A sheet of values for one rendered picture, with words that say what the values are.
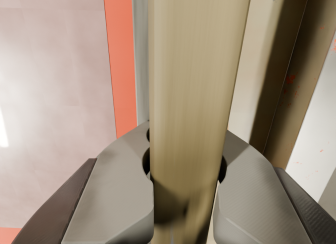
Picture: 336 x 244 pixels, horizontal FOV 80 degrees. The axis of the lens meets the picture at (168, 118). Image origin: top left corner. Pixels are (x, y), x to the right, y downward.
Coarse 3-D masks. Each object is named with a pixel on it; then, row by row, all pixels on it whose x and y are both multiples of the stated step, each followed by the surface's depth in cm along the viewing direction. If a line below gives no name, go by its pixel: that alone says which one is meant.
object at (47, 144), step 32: (0, 128) 19; (32, 128) 19; (64, 128) 19; (96, 128) 19; (128, 128) 19; (0, 160) 21; (32, 160) 21; (64, 160) 20; (0, 192) 23; (32, 192) 23; (0, 224) 25
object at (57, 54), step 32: (0, 0) 14; (32, 0) 14; (64, 0) 14; (96, 0) 14; (128, 0) 14; (0, 32) 15; (32, 32) 15; (64, 32) 15; (96, 32) 15; (128, 32) 15; (0, 64) 16; (32, 64) 16; (64, 64) 16; (96, 64) 16; (128, 64) 16; (0, 96) 18; (32, 96) 17; (64, 96) 17; (96, 96) 17; (128, 96) 17
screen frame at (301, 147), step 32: (320, 0) 12; (320, 32) 12; (288, 64) 16; (320, 64) 12; (288, 96) 16; (320, 96) 13; (288, 128) 15; (320, 128) 14; (288, 160) 15; (320, 160) 15; (320, 192) 16
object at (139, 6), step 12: (132, 0) 11; (144, 0) 11; (132, 12) 11; (144, 12) 11; (144, 24) 12; (144, 36) 12; (144, 48) 12; (144, 60) 12; (144, 72) 13; (144, 84) 13; (144, 96) 13; (144, 108) 14; (144, 120) 14
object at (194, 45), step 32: (160, 0) 5; (192, 0) 5; (224, 0) 5; (160, 32) 6; (192, 32) 6; (224, 32) 6; (160, 64) 6; (192, 64) 6; (224, 64) 6; (160, 96) 7; (192, 96) 7; (224, 96) 7; (160, 128) 7; (192, 128) 7; (224, 128) 7; (160, 160) 8; (192, 160) 8; (160, 192) 8; (192, 192) 8; (160, 224) 9; (192, 224) 9
